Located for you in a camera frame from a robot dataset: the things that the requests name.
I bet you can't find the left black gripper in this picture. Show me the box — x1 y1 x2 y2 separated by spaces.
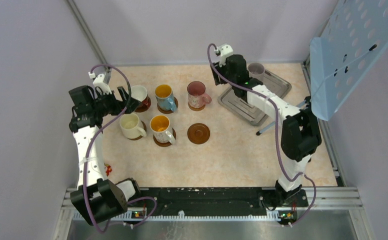
91 85 140 117

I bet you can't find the white and brown cup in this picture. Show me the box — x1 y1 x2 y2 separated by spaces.
131 85 149 101

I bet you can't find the dark wooden coaster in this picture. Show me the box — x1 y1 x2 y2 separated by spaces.
135 96 151 113
129 121 147 141
153 129 176 147
157 96 179 115
187 123 211 145

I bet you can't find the grey purple mug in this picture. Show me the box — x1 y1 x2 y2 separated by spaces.
247 62 265 82

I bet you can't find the cream ribbed mug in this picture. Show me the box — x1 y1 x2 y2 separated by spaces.
119 113 141 139

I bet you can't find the blue butterfly mug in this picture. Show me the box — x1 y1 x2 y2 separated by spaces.
155 84 177 114

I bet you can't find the floral mug yellow inside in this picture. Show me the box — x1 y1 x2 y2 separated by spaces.
149 115 176 145

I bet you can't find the pink mug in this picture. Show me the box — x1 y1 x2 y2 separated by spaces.
187 81 212 105

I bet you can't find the light wooden coaster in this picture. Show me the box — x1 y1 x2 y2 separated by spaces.
188 102 207 111

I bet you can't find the light blue music stand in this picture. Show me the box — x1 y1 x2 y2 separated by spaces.
255 0 388 137

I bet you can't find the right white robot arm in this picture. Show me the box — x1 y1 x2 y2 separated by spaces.
210 54 322 206

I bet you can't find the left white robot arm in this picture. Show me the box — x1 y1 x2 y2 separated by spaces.
69 85 142 227

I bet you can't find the metal tray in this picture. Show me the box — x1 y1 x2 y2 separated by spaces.
218 70 292 127

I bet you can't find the small red owl sticker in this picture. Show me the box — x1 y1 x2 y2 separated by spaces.
104 163 112 176

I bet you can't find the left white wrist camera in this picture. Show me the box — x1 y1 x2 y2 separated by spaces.
88 72 113 96

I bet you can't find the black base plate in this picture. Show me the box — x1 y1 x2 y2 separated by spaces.
133 187 309 217

